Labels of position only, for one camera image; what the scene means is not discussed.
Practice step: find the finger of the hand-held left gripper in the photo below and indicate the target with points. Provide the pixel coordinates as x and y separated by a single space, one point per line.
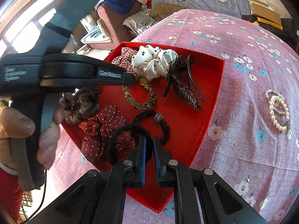
93 63
81 85

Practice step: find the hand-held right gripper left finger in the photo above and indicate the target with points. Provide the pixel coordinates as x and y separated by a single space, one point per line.
142 161

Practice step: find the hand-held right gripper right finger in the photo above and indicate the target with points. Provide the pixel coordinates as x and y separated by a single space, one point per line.
157 161

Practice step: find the brown scrunchie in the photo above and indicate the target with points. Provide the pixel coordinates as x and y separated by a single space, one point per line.
84 105

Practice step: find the plaid scrunchie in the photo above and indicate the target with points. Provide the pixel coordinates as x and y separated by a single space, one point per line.
123 58

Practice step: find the red box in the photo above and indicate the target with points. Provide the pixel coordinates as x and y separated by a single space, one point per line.
186 121

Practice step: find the red dotted scrunchie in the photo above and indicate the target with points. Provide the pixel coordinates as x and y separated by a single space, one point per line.
93 135

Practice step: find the white dotted scrunchie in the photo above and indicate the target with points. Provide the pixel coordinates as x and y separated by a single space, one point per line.
151 60

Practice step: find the black feathered hair clip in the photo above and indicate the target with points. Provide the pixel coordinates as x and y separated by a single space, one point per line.
184 91

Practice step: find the pink armchair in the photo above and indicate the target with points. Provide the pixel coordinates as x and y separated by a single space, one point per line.
109 25

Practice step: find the window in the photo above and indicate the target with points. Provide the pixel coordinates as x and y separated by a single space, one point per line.
23 28

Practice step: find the grey pillow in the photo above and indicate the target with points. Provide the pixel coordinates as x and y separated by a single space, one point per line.
137 23

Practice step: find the blue cloth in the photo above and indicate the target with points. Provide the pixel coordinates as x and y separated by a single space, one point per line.
119 3

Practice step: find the grey checked quilt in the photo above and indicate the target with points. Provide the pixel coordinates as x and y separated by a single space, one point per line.
205 1

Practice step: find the yellow cloth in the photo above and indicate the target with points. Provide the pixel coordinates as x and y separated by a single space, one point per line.
268 22

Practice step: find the cardboard box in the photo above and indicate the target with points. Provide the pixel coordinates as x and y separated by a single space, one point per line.
265 12

